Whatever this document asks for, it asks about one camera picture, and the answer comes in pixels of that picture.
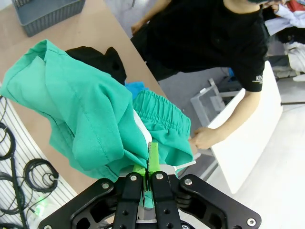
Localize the green button-up top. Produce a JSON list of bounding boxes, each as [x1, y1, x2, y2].
[[0, 39, 155, 210]]

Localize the black coiled cable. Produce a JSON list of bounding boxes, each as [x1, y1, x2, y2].
[[0, 122, 17, 161], [23, 158, 60, 193]]

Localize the green elastic-waist shorts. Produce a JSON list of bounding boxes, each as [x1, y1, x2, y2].
[[132, 89, 194, 175]]

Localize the device with green light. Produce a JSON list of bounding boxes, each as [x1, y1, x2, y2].
[[33, 195, 50, 217]]

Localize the black garment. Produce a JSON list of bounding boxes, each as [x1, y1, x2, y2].
[[64, 46, 127, 85]]

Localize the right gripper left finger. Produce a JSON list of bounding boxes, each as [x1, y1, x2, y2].
[[38, 164, 149, 229]]

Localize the person in black t-shirt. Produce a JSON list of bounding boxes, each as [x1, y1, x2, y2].
[[130, 0, 269, 93]]

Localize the grey plastic woven-pattern basket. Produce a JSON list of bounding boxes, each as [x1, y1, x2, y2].
[[11, 0, 87, 38]]

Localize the person's left forearm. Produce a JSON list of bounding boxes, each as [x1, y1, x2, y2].
[[211, 88, 263, 145]]

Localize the person's left hand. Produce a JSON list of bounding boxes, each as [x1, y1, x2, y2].
[[188, 126, 221, 150]]

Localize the white table leg frame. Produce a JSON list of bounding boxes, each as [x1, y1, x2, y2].
[[190, 78, 240, 131]]

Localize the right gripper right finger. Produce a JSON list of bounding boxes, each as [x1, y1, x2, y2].
[[147, 142, 263, 229]]

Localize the black cable bundle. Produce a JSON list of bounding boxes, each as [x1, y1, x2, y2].
[[0, 157, 31, 229]]

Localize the person's right hand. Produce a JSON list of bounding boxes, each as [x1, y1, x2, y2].
[[131, 18, 150, 36]]

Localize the white table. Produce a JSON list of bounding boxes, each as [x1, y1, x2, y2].
[[207, 61, 284, 195]]

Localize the light blue terry garment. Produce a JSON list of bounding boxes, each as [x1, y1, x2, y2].
[[124, 81, 150, 101]]

